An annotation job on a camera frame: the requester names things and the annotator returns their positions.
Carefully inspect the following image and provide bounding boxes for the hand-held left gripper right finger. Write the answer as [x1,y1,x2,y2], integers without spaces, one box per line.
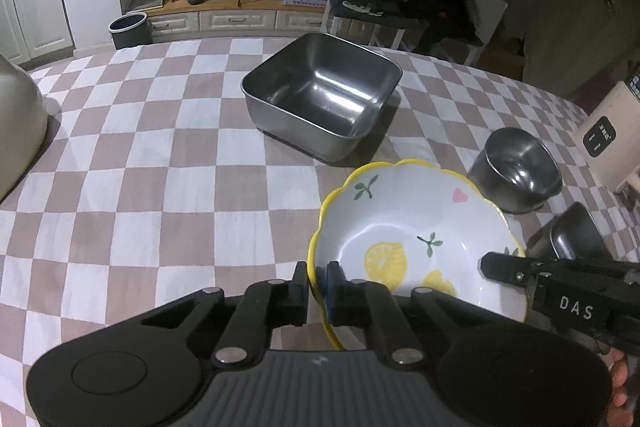
[324,261,502,367]

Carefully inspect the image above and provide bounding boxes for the brown white checkered tablecloth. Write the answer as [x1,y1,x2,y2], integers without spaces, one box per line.
[0,36,640,427]

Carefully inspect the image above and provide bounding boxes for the square steel bowl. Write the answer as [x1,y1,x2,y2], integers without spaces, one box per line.
[240,32,404,161]

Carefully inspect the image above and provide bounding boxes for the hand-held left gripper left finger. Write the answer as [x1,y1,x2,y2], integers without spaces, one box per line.
[140,261,310,367]

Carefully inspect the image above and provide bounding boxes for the yellow-rimmed lemon print bowl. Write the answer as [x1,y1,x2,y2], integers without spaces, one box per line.
[307,159,529,351]

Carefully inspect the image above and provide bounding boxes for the round steel bowl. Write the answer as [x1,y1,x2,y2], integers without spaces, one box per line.
[467,127,564,214]

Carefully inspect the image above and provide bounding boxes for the white cat-shaped container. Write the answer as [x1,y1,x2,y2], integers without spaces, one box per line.
[0,53,49,204]

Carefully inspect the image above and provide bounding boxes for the person's right hand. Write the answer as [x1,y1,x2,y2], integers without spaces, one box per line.
[602,347,630,427]

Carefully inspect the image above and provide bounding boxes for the beige electric kettle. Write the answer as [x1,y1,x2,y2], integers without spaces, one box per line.
[571,66,640,194]

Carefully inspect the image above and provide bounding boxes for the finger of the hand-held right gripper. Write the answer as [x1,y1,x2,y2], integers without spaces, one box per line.
[481,251,542,293]

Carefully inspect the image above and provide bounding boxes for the dark round trash bin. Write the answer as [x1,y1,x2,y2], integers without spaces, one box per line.
[108,11,151,50]

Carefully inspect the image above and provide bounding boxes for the rectangular steel container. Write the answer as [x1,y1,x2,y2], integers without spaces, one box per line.
[526,201,610,261]

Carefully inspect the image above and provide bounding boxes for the white kitchen cabinets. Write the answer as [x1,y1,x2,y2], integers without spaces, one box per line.
[0,0,77,64]

